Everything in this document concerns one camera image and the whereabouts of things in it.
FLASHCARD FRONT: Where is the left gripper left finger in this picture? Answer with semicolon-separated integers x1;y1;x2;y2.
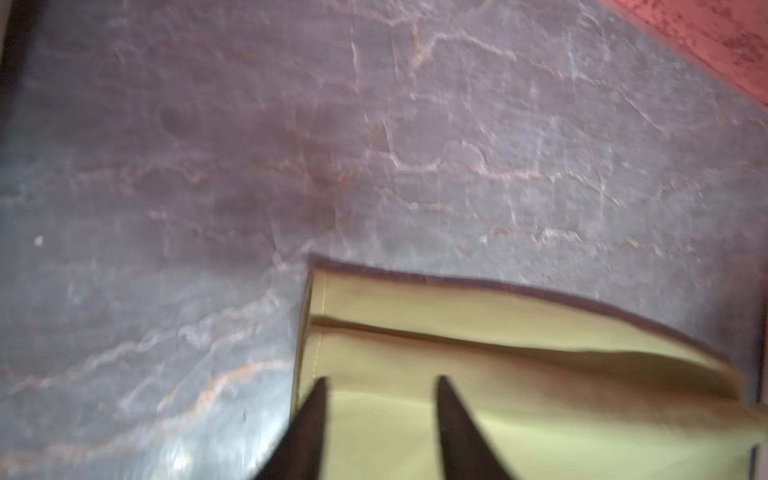
254;377;328;480

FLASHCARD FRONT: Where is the olive green skirt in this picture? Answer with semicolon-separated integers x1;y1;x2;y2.
292;258;767;479

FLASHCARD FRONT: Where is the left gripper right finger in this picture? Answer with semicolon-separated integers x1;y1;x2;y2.
436;375;514;480

